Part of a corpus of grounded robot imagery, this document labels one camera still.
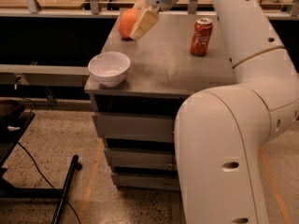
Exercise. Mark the orange fruit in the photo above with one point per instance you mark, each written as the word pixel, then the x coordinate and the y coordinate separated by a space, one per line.
pixel 127 21

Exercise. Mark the grey drawer cabinet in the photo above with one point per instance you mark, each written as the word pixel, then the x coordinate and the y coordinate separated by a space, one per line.
pixel 136 119

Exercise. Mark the red soda can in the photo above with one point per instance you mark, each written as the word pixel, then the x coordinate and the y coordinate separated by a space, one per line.
pixel 201 35

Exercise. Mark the white bowl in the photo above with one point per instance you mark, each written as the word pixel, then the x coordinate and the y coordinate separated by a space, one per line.
pixel 109 68

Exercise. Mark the black metal stand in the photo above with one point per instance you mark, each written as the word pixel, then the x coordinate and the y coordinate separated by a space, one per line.
pixel 40 161

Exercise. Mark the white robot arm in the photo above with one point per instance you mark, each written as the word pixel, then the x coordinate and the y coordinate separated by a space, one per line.
pixel 218 131

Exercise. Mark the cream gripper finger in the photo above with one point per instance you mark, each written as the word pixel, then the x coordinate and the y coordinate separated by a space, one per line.
pixel 146 20
pixel 140 4

